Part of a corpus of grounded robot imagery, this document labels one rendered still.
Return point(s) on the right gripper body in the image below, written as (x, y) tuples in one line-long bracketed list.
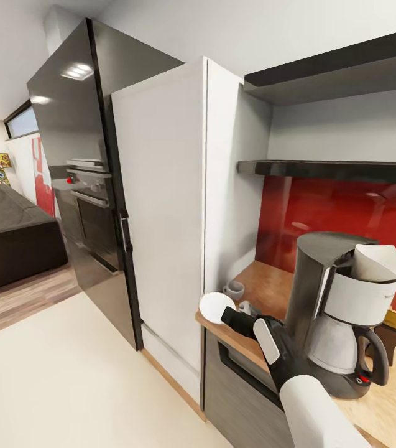
[(233, 319)]

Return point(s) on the bottle of coffee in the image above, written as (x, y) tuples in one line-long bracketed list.
[(387, 333)]

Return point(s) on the paper coffee filter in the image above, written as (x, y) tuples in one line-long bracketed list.
[(374, 263)]

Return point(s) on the countertop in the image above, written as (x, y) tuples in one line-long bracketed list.
[(268, 288)]

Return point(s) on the fridge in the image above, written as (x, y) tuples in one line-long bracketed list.
[(193, 218)]

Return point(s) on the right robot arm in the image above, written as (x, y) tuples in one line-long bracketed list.
[(314, 419)]

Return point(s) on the coffee cup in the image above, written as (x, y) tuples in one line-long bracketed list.
[(234, 290)]

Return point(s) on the saucer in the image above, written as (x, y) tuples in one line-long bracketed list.
[(213, 304)]

